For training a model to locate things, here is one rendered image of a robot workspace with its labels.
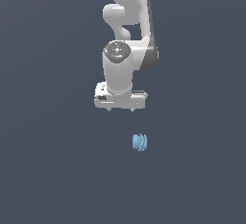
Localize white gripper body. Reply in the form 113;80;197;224
93;81;149;110

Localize small light blue object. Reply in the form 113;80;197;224
132;133;148;152

